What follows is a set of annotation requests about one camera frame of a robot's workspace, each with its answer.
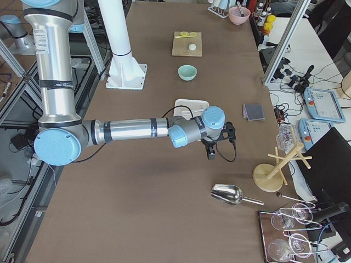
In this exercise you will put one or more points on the cream rectangular tray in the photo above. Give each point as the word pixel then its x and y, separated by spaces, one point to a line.
pixel 191 105

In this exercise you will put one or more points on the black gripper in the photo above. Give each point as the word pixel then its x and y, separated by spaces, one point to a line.
pixel 209 145

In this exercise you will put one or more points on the metal scoop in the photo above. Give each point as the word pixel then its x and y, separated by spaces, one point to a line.
pixel 231 194

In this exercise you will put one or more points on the wooden mug tree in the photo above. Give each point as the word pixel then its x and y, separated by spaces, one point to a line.
pixel 270 178

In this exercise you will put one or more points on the blue teach pendant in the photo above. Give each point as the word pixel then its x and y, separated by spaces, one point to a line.
pixel 323 105
pixel 312 130

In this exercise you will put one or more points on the metal pestle in bowl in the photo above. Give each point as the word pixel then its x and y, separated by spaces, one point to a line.
pixel 240 9

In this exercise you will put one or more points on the clear glass jar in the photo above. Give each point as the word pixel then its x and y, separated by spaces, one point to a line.
pixel 286 137

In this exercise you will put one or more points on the wooden cutting board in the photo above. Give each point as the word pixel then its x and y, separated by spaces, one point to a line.
pixel 180 45

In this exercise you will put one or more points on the black monitor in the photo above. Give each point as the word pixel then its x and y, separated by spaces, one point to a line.
pixel 328 177

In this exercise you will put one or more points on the mint green bowl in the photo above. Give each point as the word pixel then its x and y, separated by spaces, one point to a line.
pixel 187 72

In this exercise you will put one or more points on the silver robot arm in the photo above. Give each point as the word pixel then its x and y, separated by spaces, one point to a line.
pixel 63 134

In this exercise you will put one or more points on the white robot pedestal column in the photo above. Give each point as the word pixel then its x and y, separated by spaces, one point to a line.
pixel 124 72

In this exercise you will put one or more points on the pink bowl with ice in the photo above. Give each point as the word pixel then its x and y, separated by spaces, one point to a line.
pixel 235 16

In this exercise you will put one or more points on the aluminium frame post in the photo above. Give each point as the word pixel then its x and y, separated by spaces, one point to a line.
pixel 292 24

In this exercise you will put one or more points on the blue teach pendant far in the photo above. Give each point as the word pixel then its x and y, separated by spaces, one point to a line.
pixel 323 105

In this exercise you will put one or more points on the grey folded cloth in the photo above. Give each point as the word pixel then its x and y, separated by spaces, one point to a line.
pixel 253 112

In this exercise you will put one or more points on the blue teach pendant near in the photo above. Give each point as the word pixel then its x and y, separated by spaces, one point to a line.
pixel 312 130

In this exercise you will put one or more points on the wine glass rack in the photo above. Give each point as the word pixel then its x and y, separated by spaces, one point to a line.
pixel 284 234

